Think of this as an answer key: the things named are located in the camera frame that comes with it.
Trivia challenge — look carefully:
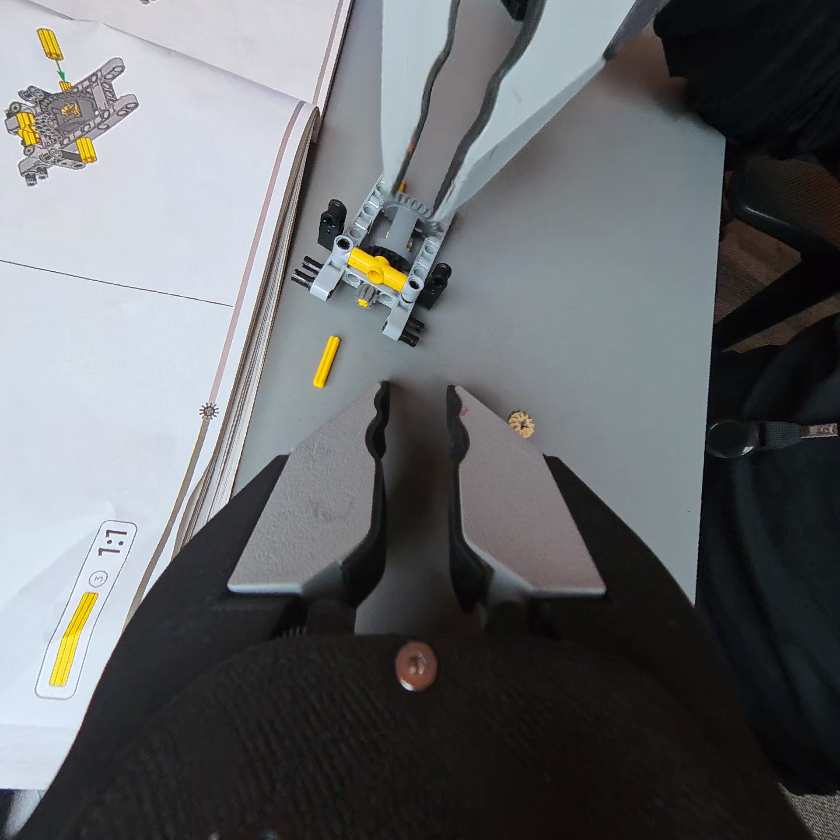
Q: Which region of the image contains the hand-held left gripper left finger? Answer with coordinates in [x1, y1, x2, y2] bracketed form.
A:
[227, 381, 392, 610]

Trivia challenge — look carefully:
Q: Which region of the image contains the black badge reel with clip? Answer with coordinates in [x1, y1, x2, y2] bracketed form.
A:
[707, 419, 840, 459]

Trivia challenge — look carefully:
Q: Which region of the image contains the short yellow lego axle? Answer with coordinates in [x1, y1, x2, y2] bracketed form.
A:
[313, 336, 341, 388]

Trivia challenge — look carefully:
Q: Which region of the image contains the grey lego frame assembly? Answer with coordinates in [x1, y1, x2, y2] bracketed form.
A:
[293, 174, 455, 347]

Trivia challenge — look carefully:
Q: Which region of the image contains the lego instruction booklet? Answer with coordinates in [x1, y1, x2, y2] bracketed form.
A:
[0, 0, 358, 795]

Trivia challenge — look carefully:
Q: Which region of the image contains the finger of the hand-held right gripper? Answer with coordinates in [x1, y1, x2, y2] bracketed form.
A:
[381, 0, 460, 194]
[433, 0, 643, 221]

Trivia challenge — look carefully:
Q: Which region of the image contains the grey lego differential piece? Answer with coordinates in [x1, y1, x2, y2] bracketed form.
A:
[374, 187, 439, 253]

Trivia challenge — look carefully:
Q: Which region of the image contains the person's right forearm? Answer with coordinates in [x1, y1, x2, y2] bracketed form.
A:
[653, 0, 840, 158]

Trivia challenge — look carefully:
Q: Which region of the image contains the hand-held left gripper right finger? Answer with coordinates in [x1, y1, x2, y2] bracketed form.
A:
[446, 384, 606, 616]

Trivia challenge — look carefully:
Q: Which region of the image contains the black office chair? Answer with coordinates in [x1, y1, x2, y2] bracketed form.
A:
[715, 151, 840, 355]

